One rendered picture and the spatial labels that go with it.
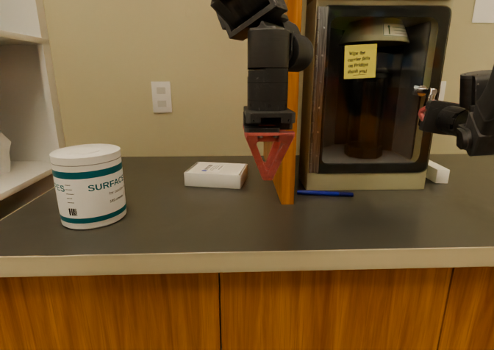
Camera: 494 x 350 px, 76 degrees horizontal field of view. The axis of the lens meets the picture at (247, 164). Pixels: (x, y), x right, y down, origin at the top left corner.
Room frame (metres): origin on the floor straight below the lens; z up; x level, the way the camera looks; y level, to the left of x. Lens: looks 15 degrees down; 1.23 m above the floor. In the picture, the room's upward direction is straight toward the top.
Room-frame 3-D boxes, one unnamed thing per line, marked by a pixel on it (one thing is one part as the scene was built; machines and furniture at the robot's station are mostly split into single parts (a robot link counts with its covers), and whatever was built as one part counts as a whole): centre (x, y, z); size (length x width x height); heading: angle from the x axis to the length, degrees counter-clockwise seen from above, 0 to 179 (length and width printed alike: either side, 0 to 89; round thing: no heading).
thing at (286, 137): (0.45, -0.03, 1.14); 0.07 x 0.07 x 0.09; 2
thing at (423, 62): (0.79, -0.32, 1.19); 0.30 x 0.01 x 0.40; 92
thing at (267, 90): (0.46, -0.03, 1.21); 0.10 x 0.07 x 0.07; 2
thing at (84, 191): (0.63, 0.33, 1.02); 0.13 x 0.13 x 0.15
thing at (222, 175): (0.88, 0.09, 0.96); 0.16 x 0.12 x 0.04; 80
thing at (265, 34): (0.46, -0.03, 1.27); 0.07 x 0.06 x 0.07; 148
